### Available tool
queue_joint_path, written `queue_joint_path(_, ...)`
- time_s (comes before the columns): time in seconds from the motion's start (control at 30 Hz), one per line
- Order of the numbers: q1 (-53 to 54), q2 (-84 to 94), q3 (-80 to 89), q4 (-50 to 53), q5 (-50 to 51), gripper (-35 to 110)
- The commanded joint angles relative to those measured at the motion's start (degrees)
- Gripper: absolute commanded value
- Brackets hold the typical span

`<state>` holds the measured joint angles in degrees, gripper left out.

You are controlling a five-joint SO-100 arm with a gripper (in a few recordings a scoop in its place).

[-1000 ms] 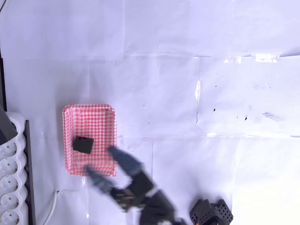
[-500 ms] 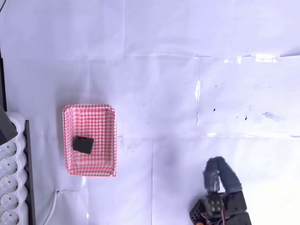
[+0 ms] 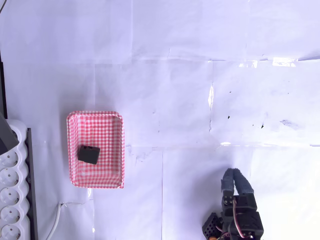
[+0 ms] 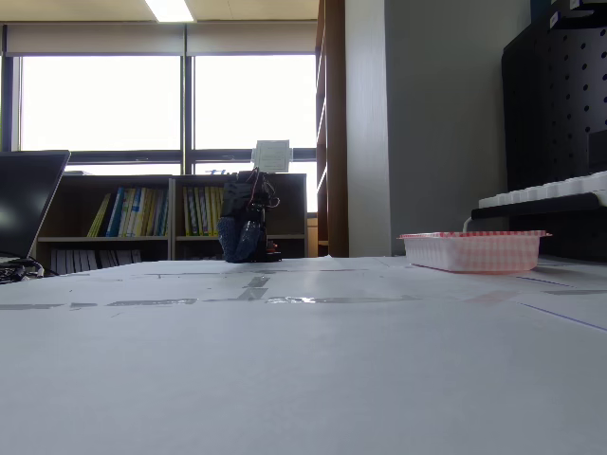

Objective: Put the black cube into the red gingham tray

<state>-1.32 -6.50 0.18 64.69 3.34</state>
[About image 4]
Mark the low wooden bookshelf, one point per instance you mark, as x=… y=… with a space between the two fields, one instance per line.
x=185 y=246

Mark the black shelf board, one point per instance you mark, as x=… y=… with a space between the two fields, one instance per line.
x=569 y=223

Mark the leaning yellow book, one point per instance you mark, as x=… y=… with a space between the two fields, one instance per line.
x=98 y=215

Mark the white power strip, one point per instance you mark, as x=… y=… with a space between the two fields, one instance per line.
x=545 y=189

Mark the white paper sign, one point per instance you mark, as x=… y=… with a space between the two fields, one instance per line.
x=272 y=155

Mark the ceiling light panel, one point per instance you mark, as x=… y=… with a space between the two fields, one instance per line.
x=169 y=9

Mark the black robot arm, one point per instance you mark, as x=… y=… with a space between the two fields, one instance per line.
x=271 y=249

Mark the pink checkered tray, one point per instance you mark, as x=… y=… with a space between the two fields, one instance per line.
x=474 y=251

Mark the black pegboard panel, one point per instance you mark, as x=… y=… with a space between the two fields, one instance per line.
x=550 y=114

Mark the blue spine book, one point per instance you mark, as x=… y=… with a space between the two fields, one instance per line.
x=115 y=213

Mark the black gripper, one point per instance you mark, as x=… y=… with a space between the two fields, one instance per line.
x=235 y=227

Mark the black laptop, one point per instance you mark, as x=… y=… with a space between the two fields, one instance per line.
x=26 y=199

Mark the beige roller blind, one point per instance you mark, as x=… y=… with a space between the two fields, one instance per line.
x=251 y=38
x=95 y=39

